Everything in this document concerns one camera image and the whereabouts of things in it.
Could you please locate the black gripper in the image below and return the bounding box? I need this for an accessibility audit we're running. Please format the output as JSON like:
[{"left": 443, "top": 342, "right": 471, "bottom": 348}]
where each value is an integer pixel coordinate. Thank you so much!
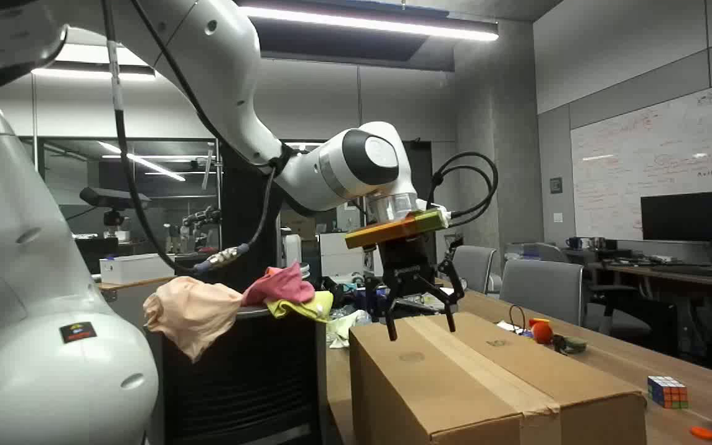
[{"left": 369, "top": 232, "right": 460, "bottom": 345}]

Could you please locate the yellow shirt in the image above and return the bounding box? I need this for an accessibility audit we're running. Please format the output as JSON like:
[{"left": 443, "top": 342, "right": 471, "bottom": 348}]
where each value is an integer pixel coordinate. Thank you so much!
[{"left": 263, "top": 290, "right": 338, "bottom": 324}]

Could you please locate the pink shirt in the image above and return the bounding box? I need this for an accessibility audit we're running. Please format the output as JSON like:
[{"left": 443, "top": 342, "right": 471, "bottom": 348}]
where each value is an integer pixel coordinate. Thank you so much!
[{"left": 239, "top": 262, "right": 318, "bottom": 310}]

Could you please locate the peach shirt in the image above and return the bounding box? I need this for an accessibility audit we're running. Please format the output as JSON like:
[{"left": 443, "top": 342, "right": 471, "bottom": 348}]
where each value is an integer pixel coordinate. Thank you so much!
[{"left": 140, "top": 275, "right": 246, "bottom": 364}]

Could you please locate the large cardboard box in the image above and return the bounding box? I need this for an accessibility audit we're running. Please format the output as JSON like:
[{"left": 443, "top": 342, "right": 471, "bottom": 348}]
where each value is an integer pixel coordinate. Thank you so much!
[{"left": 348, "top": 310, "right": 650, "bottom": 445}]

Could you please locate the pale crumpled plastic bag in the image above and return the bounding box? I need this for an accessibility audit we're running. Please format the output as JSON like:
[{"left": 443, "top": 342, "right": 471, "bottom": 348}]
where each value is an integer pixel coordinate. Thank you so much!
[{"left": 327, "top": 304, "right": 372, "bottom": 348}]

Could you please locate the white cabinet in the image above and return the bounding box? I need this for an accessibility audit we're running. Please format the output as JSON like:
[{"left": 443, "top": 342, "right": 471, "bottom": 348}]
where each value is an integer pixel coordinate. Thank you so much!
[{"left": 315, "top": 231, "right": 369, "bottom": 282}]

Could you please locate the orange ball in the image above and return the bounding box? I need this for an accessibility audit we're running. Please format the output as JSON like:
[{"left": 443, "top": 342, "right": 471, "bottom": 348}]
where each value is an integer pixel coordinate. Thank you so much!
[{"left": 527, "top": 318, "right": 556, "bottom": 347}]

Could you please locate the white canister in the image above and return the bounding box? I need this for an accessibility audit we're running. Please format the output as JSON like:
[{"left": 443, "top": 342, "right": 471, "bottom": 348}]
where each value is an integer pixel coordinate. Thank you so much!
[{"left": 278, "top": 231, "right": 306, "bottom": 272}]

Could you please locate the dark green clip toy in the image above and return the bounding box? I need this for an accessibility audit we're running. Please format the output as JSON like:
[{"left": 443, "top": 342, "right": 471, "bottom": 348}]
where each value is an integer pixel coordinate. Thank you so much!
[{"left": 551, "top": 334, "right": 589, "bottom": 358}]

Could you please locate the tall black panel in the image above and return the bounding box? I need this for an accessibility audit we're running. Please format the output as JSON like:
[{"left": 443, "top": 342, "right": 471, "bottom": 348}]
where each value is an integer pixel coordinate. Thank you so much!
[{"left": 218, "top": 146, "right": 286, "bottom": 292}]

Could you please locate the Rubik's cube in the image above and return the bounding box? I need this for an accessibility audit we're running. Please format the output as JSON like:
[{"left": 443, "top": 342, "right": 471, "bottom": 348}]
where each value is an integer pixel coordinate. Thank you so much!
[{"left": 645, "top": 373, "right": 691, "bottom": 414}]

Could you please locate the wooden desk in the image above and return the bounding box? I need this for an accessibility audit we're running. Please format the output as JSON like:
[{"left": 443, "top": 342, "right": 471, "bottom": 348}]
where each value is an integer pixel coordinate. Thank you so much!
[{"left": 589, "top": 258, "right": 712, "bottom": 303}]

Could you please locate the white plastic bin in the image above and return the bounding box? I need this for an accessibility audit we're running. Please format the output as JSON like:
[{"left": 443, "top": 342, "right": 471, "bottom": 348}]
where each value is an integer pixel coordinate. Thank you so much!
[{"left": 95, "top": 250, "right": 178, "bottom": 287}]

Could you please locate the black computer monitor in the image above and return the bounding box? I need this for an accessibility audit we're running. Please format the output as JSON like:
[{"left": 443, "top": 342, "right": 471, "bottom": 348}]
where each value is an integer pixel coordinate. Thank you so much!
[{"left": 640, "top": 188, "right": 712, "bottom": 271}]

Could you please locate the wrist camera with orange mount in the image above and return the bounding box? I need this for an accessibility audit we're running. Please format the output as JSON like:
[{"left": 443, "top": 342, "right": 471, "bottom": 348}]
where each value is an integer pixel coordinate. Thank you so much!
[{"left": 343, "top": 209, "right": 453, "bottom": 253}]

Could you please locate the looped black gripper cable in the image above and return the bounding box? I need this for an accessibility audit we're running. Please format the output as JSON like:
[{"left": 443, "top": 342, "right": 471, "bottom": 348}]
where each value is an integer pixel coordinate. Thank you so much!
[{"left": 427, "top": 152, "right": 501, "bottom": 231}]

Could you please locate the wall whiteboard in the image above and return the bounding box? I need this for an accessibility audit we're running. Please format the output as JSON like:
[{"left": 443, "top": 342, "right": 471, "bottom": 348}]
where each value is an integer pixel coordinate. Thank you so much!
[{"left": 570, "top": 75, "right": 712, "bottom": 243}]

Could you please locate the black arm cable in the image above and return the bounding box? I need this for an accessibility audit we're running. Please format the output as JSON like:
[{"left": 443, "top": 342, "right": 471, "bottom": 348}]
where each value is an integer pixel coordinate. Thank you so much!
[{"left": 99, "top": 0, "right": 282, "bottom": 280}]

